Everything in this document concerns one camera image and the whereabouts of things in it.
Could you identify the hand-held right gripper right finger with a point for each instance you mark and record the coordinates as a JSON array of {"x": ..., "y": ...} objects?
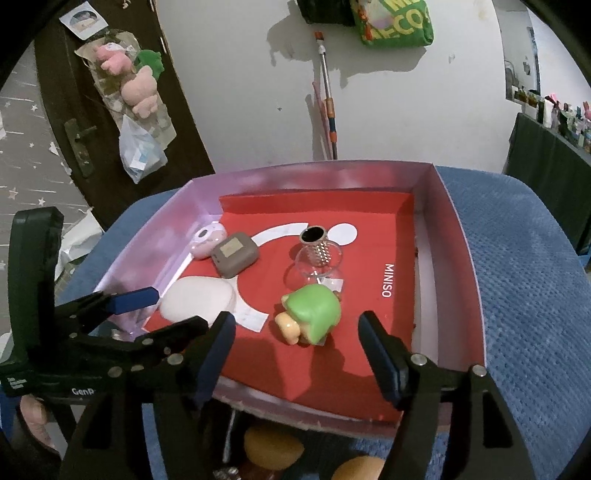
[{"x": 383, "y": 364}]

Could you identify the pink cardboard box red inside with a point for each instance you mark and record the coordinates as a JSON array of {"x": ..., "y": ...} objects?
[{"x": 351, "y": 277}]

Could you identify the wall mirror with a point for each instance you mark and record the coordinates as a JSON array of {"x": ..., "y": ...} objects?
[{"x": 531, "y": 60}]

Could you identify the bag of pink plush toys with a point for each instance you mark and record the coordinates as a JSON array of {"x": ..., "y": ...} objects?
[{"x": 161, "y": 129}]

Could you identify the studded cylinder holder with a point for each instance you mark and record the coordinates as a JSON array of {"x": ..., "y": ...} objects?
[{"x": 316, "y": 249}]

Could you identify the row of small bottles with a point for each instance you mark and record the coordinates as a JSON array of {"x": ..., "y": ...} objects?
[{"x": 568, "y": 120}]

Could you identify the white paper sheet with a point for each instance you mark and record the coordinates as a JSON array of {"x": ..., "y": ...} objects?
[{"x": 78, "y": 240}]

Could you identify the lavender earbud case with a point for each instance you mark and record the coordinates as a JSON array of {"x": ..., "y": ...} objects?
[{"x": 205, "y": 240}]

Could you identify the dark green covered table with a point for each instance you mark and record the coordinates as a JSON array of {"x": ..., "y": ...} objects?
[{"x": 545, "y": 175}]

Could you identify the green capped toy figure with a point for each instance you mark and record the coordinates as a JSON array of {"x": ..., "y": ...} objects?
[{"x": 314, "y": 314}]

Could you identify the white oval case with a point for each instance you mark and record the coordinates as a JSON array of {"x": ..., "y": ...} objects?
[{"x": 198, "y": 297}]

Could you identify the round picture door sticker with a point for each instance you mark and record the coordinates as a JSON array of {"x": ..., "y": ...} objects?
[{"x": 83, "y": 18}]

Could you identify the black bag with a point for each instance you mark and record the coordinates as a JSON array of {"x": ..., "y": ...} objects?
[{"x": 323, "y": 11}]

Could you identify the clear plastic bag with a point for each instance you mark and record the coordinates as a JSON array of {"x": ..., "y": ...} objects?
[{"x": 138, "y": 152}]

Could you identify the person's left hand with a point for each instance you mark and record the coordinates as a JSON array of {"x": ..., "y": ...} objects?
[{"x": 34, "y": 415}]

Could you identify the pink plush toy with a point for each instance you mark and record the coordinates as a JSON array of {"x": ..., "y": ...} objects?
[
  {"x": 113, "y": 57},
  {"x": 138, "y": 90}
]

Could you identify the dark glittery ball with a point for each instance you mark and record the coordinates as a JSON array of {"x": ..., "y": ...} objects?
[{"x": 226, "y": 475}]

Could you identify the clear plastic dome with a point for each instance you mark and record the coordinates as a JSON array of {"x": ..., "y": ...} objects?
[{"x": 304, "y": 272}]

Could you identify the orange half sphere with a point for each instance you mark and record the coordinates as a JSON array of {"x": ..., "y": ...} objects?
[
  {"x": 360, "y": 470},
  {"x": 272, "y": 445}
]

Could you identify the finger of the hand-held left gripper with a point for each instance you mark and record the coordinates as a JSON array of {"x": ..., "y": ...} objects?
[
  {"x": 134, "y": 297},
  {"x": 180, "y": 330}
]

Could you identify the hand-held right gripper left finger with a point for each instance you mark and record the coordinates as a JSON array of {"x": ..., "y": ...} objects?
[{"x": 212, "y": 355}]

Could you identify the grey rectangular case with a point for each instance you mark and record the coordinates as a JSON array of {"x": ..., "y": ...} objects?
[{"x": 235, "y": 254}]

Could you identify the green shopping bag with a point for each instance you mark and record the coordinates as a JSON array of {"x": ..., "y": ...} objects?
[{"x": 397, "y": 27}]

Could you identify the dark brown door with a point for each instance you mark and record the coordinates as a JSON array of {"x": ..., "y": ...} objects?
[{"x": 55, "y": 83}]

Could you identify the green plush toy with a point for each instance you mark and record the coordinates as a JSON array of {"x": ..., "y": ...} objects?
[{"x": 150, "y": 60}]

